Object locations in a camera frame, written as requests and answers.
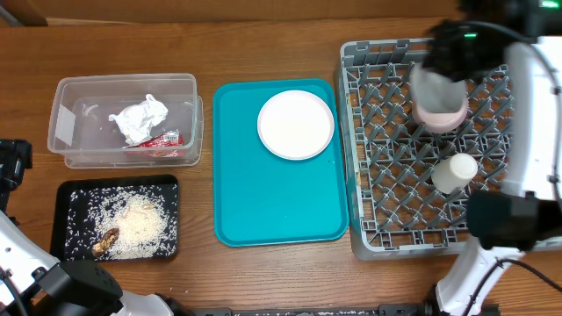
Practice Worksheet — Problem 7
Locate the grey bowl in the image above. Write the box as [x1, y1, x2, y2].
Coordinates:
[410, 64, 466, 113]

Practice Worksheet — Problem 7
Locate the small white plate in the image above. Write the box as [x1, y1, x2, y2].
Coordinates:
[412, 99, 468, 133]

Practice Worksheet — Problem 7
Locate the pale green cup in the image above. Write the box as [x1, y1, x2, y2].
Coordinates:
[431, 154, 478, 194]

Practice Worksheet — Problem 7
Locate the large white plate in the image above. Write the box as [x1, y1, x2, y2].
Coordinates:
[257, 90, 335, 161]

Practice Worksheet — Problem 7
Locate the red snack wrapper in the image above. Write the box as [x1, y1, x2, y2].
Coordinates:
[124, 130, 185, 158]

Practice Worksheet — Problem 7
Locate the white napkin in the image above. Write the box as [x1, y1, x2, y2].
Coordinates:
[108, 94, 169, 147]

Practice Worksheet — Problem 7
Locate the pile of white rice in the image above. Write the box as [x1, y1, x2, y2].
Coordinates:
[63, 183, 179, 262]

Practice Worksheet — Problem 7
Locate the brown food piece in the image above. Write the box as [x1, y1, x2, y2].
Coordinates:
[91, 228, 119, 257]

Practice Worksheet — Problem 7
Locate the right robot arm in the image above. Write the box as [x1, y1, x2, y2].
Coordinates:
[411, 0, 561, 315]

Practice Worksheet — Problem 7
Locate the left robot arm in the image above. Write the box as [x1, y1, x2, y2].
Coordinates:
[1, 175, 191, 315]

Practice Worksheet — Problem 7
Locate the grey dishwasher rack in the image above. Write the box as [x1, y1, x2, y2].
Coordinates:
[338, 39, 515, 261]

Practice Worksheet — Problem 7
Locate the teal serving tray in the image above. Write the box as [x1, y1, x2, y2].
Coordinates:
[213, 78, 349, 248]

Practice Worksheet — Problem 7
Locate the clear plastic storage bin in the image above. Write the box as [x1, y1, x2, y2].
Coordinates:
[47, 73, 204, 169]

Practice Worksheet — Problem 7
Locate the black plastic tray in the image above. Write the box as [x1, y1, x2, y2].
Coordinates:
[50, 175, 179, 261]

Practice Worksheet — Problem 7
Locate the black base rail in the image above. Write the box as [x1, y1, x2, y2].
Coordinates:
[190, 303, 434, 316]

